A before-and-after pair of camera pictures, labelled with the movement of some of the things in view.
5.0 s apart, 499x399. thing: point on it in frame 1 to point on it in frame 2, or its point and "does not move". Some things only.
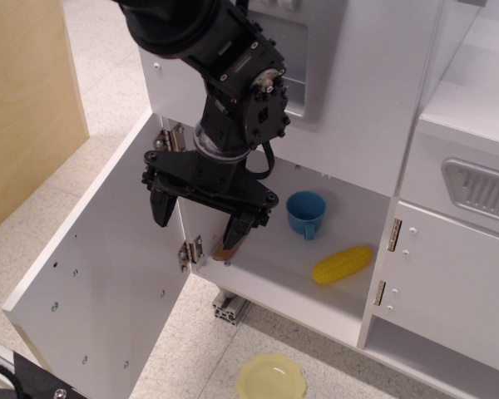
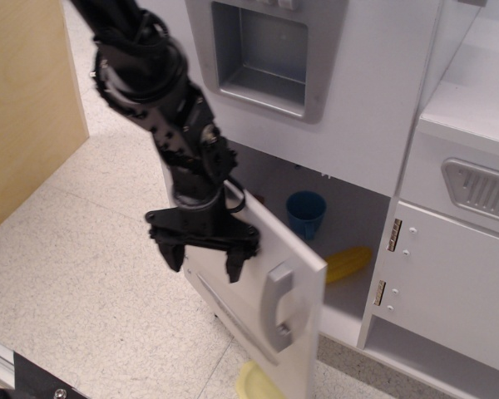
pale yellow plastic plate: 270,376 does not move
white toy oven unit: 443,307 does not move
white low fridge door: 89,311 to 274,313
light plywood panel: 32,115 does not move
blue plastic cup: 305,209 does not move
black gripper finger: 238,227 to 234,266
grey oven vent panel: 481,189 does not move
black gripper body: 223,184 to 209,226
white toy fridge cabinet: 356,71 does not move
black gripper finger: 162,204 to 174,253
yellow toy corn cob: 339,264 does not move
